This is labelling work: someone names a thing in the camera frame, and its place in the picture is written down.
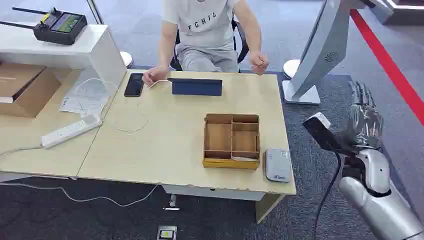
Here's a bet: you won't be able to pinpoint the dark grey carpet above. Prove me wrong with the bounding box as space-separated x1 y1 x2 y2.
0 64 424 240

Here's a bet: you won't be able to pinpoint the metal floor socket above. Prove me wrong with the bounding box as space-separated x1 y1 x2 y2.
156 225 178 240

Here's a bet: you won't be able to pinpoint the thin white looped cable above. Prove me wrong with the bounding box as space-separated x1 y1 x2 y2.
73 77 119 115

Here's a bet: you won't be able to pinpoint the brown cardboard box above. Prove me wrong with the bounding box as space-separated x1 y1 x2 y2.
0 62 62 119

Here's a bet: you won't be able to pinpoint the person's left hand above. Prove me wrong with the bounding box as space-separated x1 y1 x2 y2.
249 50 270 76

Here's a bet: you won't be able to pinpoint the white charging cable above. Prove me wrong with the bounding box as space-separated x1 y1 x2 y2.
148 79 173 90

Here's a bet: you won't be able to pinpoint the red floor tape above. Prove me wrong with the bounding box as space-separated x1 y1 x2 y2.
350 8 424 127

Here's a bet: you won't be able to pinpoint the black smartphone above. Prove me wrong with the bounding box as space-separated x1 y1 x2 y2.
123 72 146 98

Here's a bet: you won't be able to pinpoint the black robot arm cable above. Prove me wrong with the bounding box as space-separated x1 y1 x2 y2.
312 152 343 240

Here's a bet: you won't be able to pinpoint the black remote controller with antennas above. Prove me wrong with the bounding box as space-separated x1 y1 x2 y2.
0 6 89 46

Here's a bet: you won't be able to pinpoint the white floor cable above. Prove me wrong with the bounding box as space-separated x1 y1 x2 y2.
0 182 161 208

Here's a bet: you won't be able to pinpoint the pale wooden side desk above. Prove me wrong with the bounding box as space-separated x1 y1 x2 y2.
0 67 128 181

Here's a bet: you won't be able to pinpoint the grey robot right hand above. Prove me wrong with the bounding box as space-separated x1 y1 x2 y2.
344 81 385 150

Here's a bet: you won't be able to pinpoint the person's right hand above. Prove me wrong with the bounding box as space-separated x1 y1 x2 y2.
142 65 171 88

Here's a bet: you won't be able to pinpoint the stanchion with round white base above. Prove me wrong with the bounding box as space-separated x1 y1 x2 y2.
282 59 302 81
86 0 134 69

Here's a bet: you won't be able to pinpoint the printed paper sheets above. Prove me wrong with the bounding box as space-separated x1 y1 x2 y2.
58 67 113 117

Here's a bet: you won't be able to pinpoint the dark display platform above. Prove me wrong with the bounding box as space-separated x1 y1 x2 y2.
380 0 424 27

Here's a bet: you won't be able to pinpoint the grey kiosk display stand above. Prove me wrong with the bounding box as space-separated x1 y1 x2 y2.
282 0 395 106

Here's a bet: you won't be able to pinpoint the dark blue tablet case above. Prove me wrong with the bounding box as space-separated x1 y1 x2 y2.
167 77 223 97

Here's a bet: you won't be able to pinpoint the black office chair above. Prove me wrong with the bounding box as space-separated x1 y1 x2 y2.
169 19 250 72

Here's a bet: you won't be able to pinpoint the wooden compartment box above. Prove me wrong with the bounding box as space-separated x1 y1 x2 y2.
202 113 261 170

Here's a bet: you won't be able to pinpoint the white desk foot bracket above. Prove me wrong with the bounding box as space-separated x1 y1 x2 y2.
162 193 181 212

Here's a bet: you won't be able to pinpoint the white desk shelf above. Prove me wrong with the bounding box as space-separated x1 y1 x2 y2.
0 23 128 91

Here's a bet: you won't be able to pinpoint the white phone cable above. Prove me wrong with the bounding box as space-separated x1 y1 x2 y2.
109 97 149 134

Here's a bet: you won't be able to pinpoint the white power strip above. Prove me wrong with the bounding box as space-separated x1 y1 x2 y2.
40 114 104 150

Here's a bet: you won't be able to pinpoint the person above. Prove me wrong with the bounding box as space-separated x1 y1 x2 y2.
142 0 270 88

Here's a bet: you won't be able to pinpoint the power strip cord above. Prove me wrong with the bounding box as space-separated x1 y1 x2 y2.
0 145 44 157

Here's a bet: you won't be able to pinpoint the grey card reader device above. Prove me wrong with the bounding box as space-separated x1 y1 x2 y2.
264 148 294 184

